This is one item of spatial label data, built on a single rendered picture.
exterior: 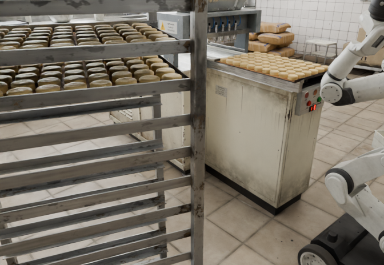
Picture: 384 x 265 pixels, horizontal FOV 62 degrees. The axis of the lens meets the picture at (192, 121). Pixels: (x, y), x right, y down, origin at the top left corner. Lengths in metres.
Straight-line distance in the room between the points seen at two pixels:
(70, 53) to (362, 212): 1.49
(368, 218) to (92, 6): 1.53
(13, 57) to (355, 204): 1.54
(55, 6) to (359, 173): 1.45
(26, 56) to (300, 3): 6.09
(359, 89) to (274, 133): 0.72
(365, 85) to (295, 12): 5.37
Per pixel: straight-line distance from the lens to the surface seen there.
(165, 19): 2.17
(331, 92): 1.29
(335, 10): 6.28
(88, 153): 1.25
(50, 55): 0.70
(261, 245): 1.97
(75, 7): 0.69
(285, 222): 2.15
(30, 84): 0.82
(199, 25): 0.71
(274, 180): 2.02
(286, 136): 1.85
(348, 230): 1.92
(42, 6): 0.69
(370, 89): 1.29
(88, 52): 0.70
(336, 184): 1.73
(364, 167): 1.68
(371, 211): 1.76
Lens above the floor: 1.36
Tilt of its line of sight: 23 degrees down
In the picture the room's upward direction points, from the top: straight up
